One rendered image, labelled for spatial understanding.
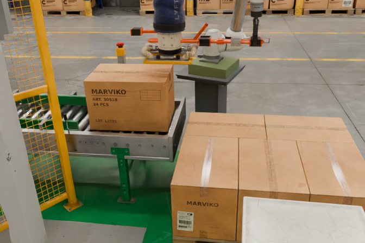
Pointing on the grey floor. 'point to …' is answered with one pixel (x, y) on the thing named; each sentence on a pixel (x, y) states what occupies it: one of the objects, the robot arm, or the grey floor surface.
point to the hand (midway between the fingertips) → (255, 40)
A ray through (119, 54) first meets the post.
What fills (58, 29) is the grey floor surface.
